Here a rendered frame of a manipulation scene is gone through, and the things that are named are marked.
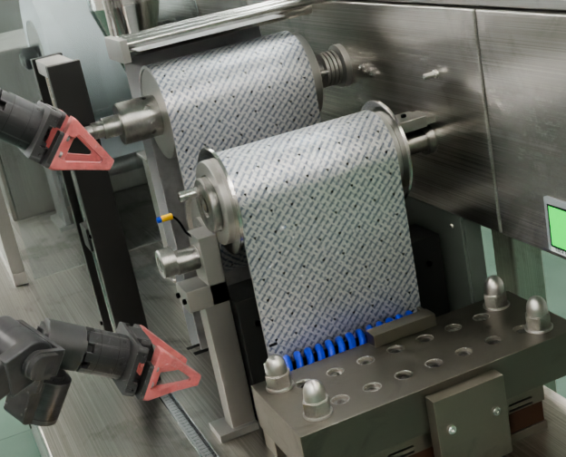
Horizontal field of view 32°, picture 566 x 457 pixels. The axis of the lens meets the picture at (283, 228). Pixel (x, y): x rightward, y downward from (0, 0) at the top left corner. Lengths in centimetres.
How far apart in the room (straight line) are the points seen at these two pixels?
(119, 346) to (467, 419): 44
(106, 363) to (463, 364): 44
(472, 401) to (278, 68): 59
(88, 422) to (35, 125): 56
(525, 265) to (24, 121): 86
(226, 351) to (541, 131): 53
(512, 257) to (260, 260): 52
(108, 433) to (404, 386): 52
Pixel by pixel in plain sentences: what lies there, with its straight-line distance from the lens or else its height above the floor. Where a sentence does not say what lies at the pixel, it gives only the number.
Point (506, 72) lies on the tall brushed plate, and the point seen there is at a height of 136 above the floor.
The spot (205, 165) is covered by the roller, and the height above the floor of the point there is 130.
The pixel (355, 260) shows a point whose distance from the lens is 134.
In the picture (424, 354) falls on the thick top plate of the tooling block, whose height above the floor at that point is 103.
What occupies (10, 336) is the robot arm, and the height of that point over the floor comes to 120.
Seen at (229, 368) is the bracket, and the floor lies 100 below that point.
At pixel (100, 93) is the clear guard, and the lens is 224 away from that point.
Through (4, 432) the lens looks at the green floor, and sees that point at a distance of 372.
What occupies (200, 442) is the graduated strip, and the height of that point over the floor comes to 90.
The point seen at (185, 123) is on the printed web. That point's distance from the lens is 146.
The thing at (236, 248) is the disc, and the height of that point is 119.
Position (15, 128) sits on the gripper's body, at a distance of 121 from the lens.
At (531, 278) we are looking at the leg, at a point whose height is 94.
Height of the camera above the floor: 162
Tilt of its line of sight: 19 degrees down
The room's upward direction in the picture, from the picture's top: 11 degrees counter-clockwise
